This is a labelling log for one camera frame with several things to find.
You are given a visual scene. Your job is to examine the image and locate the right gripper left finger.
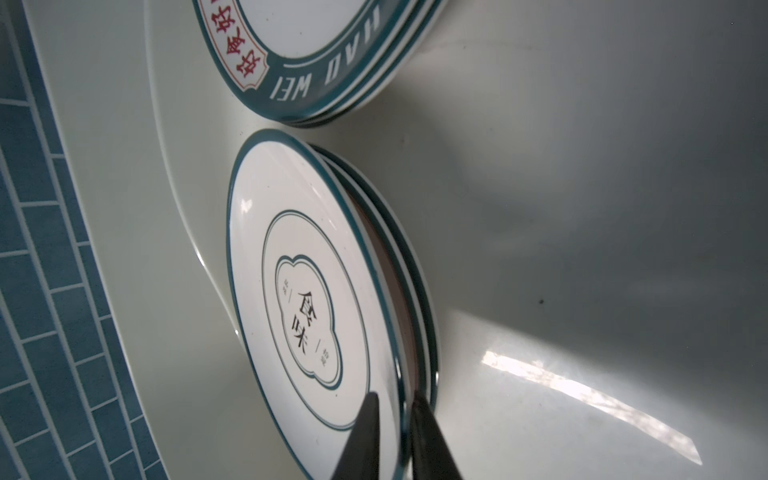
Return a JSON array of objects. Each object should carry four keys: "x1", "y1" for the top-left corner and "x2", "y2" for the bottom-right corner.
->
[{"x1": 332, "y1": 392, "x2": 380, "y2": 480}]

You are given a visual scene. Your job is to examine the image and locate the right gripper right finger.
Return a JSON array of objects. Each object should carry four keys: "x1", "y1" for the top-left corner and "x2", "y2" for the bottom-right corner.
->
[{"x1": 410, "y1": 392, "x2": 462, "y2": 480}]

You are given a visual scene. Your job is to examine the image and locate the green lettered rim plate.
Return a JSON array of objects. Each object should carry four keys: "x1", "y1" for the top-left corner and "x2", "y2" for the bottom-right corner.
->
[
  {"x1": 295, "y1": 1, "x2": 448, "y2": 129},
  {"x1": 193, "y1": 0, "x2": 417, "y2": 123}
]

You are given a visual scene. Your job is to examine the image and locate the white plastic bin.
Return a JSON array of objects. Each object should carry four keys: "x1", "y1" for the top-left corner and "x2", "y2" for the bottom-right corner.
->
[{"x1": 24, "y1": 1, "x2": 767, "y2": 479}]

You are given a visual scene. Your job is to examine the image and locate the white plate thin dark rim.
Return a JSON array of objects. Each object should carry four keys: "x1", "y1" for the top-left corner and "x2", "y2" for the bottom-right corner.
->
[{"x1": 226, "y1": 129, "x2": 410, "y2": 479}]

